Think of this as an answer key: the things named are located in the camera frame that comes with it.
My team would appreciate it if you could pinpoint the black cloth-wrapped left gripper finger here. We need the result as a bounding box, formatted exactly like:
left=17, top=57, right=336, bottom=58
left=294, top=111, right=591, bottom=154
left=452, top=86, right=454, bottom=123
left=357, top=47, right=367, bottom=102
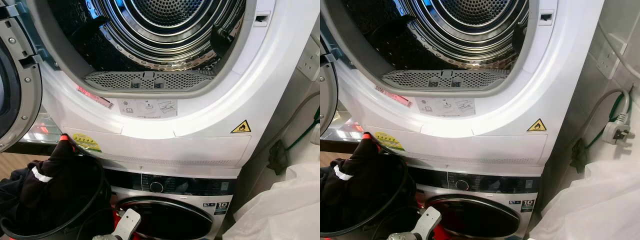
left=334, top=132, right=410, bottom=216
left=22, top=134, right=104, bottom=221

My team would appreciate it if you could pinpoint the black garment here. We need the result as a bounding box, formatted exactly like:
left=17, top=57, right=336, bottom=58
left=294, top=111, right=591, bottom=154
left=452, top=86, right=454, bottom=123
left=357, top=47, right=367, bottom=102
left=320, top=159, right=342, bottom=222
left=0, top=160, right=32, bottom=227

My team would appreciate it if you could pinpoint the white washing machine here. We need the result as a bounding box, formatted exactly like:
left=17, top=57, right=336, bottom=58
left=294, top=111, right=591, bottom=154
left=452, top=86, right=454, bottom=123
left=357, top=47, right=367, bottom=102
left=95, top=167, right=239, bottom=240
left=404, top=165, right=544, bottom=240

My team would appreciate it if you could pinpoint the yellow-green oval sticker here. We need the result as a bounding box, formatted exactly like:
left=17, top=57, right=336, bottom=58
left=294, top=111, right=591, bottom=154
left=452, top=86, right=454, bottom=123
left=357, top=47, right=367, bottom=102
left=71, top=132, right=103, bottom=153
left=372, top=131, right=406, bottom=152

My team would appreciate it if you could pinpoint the red strip sticker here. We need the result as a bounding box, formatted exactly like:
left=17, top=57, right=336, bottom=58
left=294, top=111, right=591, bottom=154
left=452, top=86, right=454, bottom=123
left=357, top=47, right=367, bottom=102
left=375, top=85, right=413, bottom=108
left=76, top=86, right=115, bottom=110

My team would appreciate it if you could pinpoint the grey round dryer door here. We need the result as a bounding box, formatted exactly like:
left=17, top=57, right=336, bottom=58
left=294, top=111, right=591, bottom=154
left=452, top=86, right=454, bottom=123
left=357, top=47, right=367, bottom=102
left=0, top=0, right=44, bottom=153
left=320, top=47, right=340, bottom=136

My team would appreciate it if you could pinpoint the white plastic bag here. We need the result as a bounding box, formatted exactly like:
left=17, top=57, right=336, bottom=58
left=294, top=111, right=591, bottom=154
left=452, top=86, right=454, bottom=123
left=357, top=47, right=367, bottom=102
left=222, top=161, right=321, bottom=240
left=528, top=160, right=640, bottom=240

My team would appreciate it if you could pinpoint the white pictogram instruction label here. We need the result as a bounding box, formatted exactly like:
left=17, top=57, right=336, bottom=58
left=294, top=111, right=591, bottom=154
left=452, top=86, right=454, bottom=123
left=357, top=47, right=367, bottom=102
left=415, top=96, right=476, bottom=118
left=118, top=98, right=179, bottom=119

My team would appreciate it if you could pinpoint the grey perforated lint filter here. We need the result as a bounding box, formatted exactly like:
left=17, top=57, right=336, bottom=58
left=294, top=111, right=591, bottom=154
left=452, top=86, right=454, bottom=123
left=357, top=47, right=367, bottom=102
left=83, top=69, right=217, bottom=92
left=381, top=68, right=511, bottom=91

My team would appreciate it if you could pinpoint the dark round washer door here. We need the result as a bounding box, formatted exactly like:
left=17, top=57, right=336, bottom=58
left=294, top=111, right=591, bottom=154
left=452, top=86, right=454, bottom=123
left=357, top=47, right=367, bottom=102
left=114, top=196, right=215, bottom=240
left=425, top=194, right=522, bottom=240

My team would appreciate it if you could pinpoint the yellow triangle fire warning sticker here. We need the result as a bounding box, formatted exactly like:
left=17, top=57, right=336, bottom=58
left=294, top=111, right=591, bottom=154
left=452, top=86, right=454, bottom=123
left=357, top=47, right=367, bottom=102
left=526, top=118, right=548, bottom=133
left=230, top=120, right=252, bottom=134

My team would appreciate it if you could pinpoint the white tumble dryer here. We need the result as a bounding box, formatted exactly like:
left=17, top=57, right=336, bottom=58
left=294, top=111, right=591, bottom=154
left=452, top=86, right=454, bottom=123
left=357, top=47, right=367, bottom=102
left=320, top=0, right=606, bottom=177
left=25, top=0, right=321, bottom=181

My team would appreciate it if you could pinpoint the ten year warranty sticker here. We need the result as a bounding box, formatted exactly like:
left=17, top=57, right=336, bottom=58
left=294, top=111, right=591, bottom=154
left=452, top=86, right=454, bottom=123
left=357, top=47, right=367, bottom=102
left=509, top=199, right=536, bottom=214
left=202, top=201, right=230, bottom=216

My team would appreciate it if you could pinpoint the steel dryer drum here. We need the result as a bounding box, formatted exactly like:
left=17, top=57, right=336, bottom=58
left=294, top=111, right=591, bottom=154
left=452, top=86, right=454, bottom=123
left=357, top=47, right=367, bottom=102
left=47, top=0, right=246, bottom=74
left=342, top=0, right=530, bottom=71

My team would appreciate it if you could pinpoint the white power plug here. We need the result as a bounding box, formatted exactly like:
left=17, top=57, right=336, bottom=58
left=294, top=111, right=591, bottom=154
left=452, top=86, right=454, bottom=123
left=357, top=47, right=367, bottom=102
left=602, top=114, right=632, bottom=146

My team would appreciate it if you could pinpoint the green cable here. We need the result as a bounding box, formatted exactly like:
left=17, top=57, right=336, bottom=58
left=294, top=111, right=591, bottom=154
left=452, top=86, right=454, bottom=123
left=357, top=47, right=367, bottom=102
left=585, top=95, right=634, bottom=151
left=285, top=107, right=321, bottom=151

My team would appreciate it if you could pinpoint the dark cable clamp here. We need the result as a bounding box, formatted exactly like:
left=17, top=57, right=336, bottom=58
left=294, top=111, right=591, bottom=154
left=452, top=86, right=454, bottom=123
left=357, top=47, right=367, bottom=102
left=266, top=140, right=290, bottom=176
left=571, top=139, right=591, bottom=175

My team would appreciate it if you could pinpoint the grey power cable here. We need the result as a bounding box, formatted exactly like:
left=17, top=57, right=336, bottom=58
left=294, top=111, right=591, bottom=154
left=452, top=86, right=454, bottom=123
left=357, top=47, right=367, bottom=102
left=581, top=88, right=631, bottom=147
left=279, top=92, right=321, bottom=147

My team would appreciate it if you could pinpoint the white wall socket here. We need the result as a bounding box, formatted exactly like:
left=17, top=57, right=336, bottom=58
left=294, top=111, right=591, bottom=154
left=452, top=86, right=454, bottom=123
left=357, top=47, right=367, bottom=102
left=596, top=40, right=626, bottom=80
left=297, top=37, right=321, bottom=81

